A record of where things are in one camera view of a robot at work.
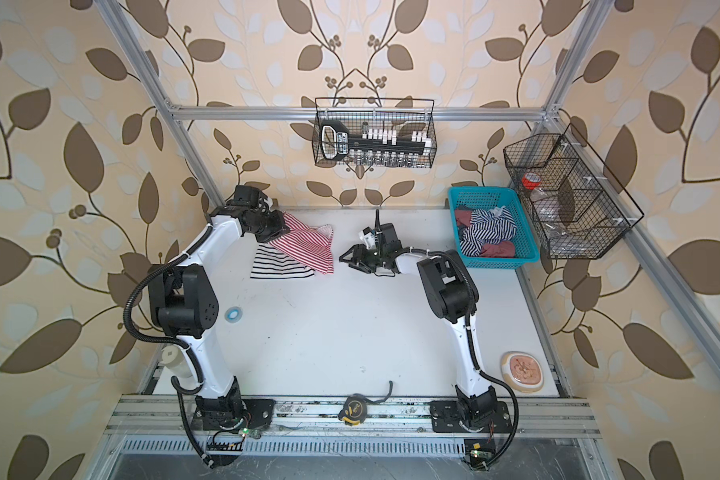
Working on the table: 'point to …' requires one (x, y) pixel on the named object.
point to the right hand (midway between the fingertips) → (344, 263)
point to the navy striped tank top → (486, 228)
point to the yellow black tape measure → (354, 407)
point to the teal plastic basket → (486, 198)
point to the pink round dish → (522, 372)
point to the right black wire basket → (573, 202)
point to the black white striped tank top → (272, 263)
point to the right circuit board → (479, 452)
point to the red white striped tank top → (310, 245)
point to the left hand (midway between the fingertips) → (289, 223)
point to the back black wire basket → (403, 129)
